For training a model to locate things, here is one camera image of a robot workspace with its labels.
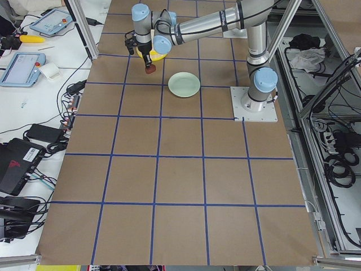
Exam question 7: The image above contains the far teach pendant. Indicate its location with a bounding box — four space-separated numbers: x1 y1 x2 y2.
30 8 73 37

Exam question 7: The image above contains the aluminium frame post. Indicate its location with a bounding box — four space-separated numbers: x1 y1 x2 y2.
64 0 99 61

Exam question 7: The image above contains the bottom yellow steamer layer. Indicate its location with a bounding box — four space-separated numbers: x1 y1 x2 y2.
136 48 167 62

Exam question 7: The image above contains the black laptop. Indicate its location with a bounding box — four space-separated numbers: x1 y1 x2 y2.
1 138 46 196

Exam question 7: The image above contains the white crumpled cloth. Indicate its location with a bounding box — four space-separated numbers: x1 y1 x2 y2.
290 49 325 73

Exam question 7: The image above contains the near teach pendant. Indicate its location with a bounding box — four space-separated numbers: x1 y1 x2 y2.
1 52 46 88

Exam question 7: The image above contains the brown bun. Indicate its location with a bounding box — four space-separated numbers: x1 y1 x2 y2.
145 64 156 75

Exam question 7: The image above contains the light green plate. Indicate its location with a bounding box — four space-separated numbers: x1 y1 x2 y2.
168 72 201 98

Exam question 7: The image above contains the teach pendant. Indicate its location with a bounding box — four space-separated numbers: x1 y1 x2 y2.
30 8 73 37
1 52 46 88

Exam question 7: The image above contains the black power brick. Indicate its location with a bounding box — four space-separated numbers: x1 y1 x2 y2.
25 124 65 143

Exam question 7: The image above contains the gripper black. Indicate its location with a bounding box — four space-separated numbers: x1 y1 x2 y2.
139 42 152 68

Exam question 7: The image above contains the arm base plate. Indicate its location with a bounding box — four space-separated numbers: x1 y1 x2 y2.
230 86 278 123

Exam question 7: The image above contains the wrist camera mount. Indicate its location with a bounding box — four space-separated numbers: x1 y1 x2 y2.
125 31 138 55

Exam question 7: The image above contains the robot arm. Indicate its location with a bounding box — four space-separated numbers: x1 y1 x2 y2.
125 1 276 102

